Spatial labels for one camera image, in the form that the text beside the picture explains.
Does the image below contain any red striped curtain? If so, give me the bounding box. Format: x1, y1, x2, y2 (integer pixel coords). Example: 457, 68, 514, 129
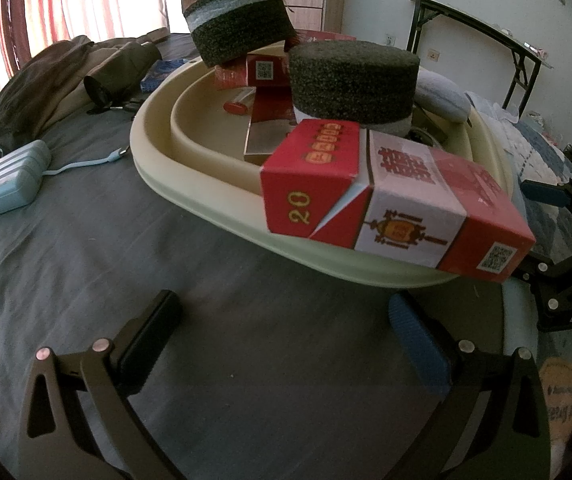
0, 0, 172, 86

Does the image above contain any dark foam cylinder grey band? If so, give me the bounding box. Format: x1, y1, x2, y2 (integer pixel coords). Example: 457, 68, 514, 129
183, 0, 299, 68

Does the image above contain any blue packet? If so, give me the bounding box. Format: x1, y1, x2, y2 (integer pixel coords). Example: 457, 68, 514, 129
141, 59, 188, 92

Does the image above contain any flat red box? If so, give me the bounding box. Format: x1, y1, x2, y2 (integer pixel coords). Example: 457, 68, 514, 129
298, 30, 358, 45

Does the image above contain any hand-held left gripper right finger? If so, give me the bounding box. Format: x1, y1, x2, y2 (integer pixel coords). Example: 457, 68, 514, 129
387, 291, 552, 480

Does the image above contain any light blue cable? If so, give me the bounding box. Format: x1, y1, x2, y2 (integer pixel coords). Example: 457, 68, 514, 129
43, 146, 132, 178

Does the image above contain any patterned quilt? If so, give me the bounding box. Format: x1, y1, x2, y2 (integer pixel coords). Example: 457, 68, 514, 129
466, 90, 572, 271

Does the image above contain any beige printed sock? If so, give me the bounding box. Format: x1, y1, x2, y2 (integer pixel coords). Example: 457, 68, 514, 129
538, 360, 572, 466

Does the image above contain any light blue power strip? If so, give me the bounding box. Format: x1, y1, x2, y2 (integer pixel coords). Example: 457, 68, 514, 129
0, 140, 51, 218

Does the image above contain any red and white cigarette pack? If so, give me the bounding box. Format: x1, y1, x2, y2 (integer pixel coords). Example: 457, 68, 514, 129
260, 119, 537, 282

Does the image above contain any red and silver cigarette pack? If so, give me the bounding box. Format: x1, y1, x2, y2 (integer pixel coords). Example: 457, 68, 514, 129
242, 86, 299, 167

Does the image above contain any cream plastic basin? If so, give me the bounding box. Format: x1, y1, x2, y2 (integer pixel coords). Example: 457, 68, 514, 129
130, 40, 522, 288

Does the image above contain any grey pillow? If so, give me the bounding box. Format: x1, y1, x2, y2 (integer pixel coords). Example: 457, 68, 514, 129
416, 67, 472, 123

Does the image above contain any black folding table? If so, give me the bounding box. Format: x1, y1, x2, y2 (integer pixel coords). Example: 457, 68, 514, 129
398, 0, 557, 111

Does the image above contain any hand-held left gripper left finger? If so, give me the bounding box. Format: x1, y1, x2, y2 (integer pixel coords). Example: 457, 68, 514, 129
16, 289, 187, 480

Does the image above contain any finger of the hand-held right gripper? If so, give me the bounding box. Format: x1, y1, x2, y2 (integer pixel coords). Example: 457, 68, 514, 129
513, 240, 572, 286
520, 179, 572, 233

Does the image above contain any dark olive jacket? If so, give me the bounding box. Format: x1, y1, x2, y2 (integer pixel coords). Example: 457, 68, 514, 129
0, 35, 167, 161

